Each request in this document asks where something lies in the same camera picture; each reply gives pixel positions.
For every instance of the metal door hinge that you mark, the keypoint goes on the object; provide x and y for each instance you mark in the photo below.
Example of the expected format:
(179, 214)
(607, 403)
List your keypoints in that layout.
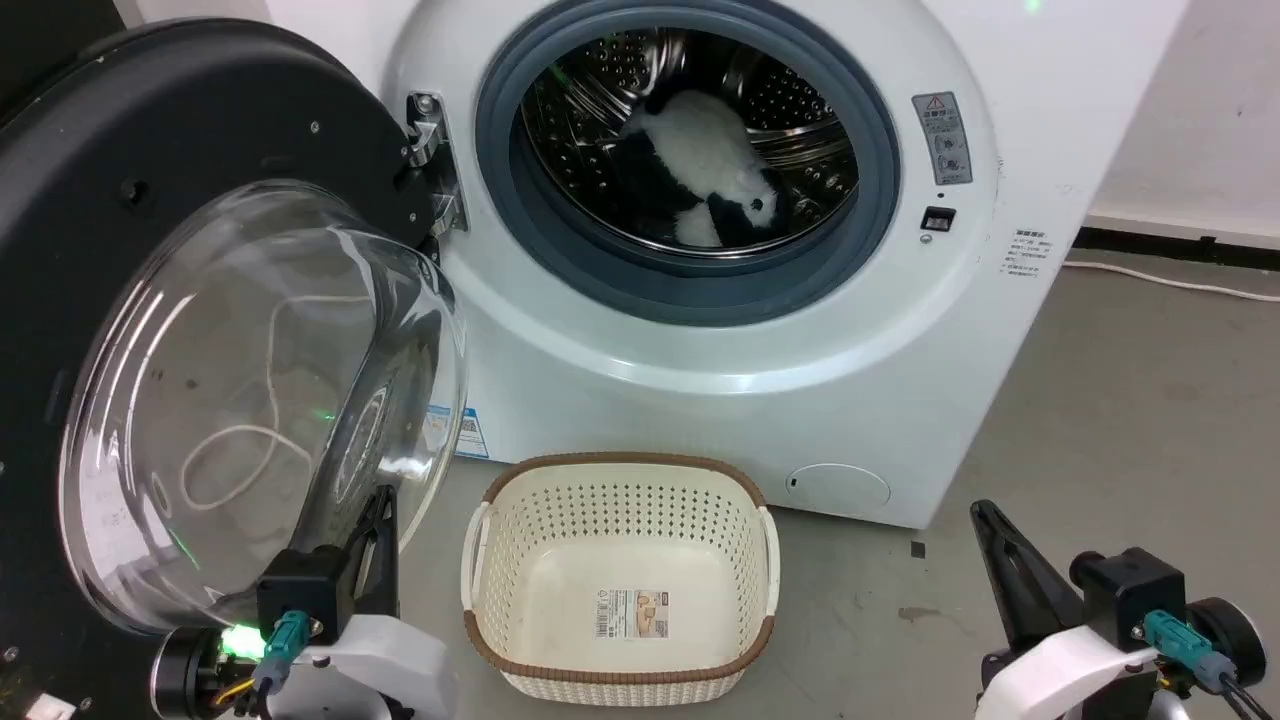
(428, 130)

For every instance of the paper basket label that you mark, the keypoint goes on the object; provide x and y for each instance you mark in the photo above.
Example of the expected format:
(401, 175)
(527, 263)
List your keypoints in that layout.
(632, 613)

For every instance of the white front-load washing machine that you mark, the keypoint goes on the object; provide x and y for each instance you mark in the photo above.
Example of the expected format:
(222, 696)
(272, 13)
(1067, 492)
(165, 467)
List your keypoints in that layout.
(700, 400)

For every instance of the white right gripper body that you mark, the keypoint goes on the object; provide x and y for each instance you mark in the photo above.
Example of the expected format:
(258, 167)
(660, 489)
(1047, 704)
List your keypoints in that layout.
(1070, 670)

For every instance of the blue white energy label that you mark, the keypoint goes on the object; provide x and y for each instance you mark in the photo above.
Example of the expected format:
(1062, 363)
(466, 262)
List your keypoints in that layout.
(470, 435)

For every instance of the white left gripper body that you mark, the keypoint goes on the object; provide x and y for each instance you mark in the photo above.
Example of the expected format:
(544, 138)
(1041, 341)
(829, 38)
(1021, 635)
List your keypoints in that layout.
(385, 660)

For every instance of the black wall baseboard strip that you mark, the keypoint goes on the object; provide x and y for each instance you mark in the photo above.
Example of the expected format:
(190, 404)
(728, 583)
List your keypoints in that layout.
(1180, 246)

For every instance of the black round washer door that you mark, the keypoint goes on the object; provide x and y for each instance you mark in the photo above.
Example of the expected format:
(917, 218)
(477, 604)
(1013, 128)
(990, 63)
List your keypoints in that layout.
(100, 150)

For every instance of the cream plastic laundry basket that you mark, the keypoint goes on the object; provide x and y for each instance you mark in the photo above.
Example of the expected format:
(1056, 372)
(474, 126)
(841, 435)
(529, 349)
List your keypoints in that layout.
(560, 610)

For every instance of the steel perforated washer drum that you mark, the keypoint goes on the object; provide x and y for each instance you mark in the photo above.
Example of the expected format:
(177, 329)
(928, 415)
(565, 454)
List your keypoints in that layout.
(600, 90)

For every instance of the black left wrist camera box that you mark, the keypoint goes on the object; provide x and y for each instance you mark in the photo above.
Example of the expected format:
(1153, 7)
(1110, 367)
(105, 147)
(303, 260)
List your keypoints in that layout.
(305, 590)

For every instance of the black white panda plush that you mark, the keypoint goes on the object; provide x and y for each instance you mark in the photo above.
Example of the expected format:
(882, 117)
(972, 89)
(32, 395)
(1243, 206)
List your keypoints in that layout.
(705, 140)

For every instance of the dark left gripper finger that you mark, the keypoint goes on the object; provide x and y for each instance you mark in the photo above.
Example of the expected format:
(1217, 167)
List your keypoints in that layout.
(390, 550)
(362, 560)

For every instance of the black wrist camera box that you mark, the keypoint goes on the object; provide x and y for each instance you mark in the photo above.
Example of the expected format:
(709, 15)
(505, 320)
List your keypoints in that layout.
(305, 590)
(1130, 595)

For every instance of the small text sticker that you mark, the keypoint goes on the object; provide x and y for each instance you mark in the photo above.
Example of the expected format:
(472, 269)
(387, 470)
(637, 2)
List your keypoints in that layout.
(1025, 255)

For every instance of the black door latch slot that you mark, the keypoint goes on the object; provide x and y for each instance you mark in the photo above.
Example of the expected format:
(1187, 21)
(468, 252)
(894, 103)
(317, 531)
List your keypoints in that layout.
(938, 218)

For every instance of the round drain filter cover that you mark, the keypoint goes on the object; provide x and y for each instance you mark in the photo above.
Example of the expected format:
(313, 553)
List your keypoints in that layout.
(838, 488)

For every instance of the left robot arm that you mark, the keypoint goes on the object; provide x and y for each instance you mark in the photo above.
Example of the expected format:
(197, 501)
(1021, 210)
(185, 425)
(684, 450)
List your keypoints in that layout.
(185, 675)

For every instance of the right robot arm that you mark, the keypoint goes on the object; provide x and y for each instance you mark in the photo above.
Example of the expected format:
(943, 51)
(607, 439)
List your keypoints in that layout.
(1235, 630)

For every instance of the grey warning sticker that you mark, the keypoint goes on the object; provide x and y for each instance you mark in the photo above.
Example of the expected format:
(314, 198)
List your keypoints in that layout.
(942, 140)

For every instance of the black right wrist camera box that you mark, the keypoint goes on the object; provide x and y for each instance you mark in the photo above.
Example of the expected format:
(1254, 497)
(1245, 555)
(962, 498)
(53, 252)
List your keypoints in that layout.
(1130, 595)

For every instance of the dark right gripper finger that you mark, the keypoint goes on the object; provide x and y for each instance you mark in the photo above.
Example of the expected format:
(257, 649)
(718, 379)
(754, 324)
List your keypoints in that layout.
(1020, 580)

